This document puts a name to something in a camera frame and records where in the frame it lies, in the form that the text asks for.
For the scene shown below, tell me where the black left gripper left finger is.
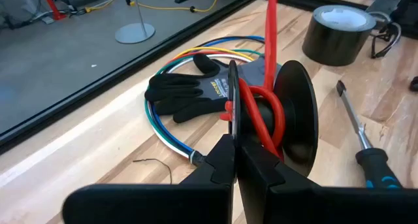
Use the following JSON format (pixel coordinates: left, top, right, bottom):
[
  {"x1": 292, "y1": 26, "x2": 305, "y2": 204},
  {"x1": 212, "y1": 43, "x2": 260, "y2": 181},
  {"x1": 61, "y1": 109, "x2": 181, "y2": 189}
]
[{"x1": 61, "y1": 134, "x2": 236, "y2": 224}]

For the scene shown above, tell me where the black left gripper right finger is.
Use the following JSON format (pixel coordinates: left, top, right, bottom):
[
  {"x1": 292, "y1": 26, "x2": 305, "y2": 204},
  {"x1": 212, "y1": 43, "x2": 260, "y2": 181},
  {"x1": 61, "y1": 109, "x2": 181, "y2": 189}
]
[{"x1": 236, "y1": 141, "x2": 418, "y2": 224}]

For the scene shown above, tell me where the black cord spool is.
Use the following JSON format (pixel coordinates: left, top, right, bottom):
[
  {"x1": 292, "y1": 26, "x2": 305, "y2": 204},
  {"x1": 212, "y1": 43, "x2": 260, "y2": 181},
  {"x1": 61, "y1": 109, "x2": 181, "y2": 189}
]
[{"x1": 227, "y1": 59, "x2": 319, "y2": 178}]

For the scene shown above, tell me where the red cord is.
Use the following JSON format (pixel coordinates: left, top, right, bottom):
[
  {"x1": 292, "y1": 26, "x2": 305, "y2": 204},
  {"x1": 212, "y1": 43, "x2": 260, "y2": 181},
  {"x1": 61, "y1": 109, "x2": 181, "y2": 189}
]
[{"x1": 219, "y1": 0, "x2": 287, "y2": 161}]

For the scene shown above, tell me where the black grey work glove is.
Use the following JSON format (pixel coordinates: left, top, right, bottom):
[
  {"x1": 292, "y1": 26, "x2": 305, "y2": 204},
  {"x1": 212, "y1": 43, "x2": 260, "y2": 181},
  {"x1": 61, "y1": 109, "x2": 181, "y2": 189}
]
[{"x1": 144, "y1": 53, "x2": 267, "y2": 124}]

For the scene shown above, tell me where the black tape roll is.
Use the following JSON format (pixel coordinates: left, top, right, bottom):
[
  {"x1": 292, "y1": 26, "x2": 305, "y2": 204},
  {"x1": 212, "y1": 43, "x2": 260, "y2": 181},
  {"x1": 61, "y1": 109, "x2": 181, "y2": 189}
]
[{"x1": 301, "y1": 4, "x2": 378, "y2": 67}]

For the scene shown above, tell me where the metal stand with round base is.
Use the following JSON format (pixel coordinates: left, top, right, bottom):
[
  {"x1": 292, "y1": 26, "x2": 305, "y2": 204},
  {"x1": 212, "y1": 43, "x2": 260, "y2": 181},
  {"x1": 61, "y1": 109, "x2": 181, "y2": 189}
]
[{"x1": 114, "y1": 0, "x2": 156, "y2": 45}]

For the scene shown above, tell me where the red pole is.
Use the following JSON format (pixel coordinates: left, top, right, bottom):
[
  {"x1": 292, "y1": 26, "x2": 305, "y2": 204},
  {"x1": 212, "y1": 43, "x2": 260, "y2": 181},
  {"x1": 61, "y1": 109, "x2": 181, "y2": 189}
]
[{"x1": 39, "y1": 0, "x2": 67, "y2": 22}]

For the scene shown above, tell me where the thin black wire piece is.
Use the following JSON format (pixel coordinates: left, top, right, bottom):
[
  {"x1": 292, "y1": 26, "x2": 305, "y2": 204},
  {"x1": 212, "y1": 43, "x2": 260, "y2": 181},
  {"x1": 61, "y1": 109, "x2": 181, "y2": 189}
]
[{"x1": 133, "y1": 157, "x2": 173, "y2": 185}]

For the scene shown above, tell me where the blue black handled screwdriver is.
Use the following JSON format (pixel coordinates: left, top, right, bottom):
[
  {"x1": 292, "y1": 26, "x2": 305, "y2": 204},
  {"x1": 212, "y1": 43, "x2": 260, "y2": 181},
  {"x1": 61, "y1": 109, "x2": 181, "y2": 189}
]
[{"x1": 335, "y1": 79, "x2": 403, "y2": 189}]

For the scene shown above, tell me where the multicoloured wire coil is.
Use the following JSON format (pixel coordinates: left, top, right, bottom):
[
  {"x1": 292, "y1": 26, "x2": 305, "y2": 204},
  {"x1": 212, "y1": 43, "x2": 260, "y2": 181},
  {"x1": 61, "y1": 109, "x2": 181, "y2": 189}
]
[{"x1": 144, "y1": 35, "x2": 283, "y2": 168}]

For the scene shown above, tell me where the black table edge rail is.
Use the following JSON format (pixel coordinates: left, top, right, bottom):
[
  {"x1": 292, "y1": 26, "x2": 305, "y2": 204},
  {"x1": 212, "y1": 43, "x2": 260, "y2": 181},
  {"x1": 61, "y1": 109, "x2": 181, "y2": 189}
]
[{"x1": 0, "y1": 0, "x2": 262, "y2": 153}]

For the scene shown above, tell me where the black cable loop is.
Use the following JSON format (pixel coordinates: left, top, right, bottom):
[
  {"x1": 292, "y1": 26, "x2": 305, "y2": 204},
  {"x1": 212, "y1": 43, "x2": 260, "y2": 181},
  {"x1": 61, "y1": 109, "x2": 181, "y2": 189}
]
[{"x1": 367, "y1": 10, "x2": 402, "y2": 59}]

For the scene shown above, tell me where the yellow floor cable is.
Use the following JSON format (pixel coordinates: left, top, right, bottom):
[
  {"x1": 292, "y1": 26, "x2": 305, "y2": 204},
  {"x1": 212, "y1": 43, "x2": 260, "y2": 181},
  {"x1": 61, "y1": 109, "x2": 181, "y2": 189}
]
[{"x1": 84, "y1": 0, "x2": 222, "y2": 14}]

